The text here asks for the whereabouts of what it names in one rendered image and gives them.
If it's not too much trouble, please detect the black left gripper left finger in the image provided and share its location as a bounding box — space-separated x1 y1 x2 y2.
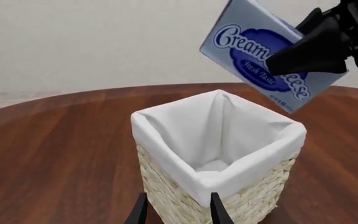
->
128 192 149 224

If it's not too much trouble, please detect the woven basket with white liner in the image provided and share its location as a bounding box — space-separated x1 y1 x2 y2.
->
131 89 307 224

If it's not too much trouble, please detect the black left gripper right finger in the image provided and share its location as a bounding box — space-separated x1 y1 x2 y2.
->
210 192 234 224

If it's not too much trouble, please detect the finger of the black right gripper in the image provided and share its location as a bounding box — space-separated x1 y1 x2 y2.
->
265 17 350 75
293 7 334 37

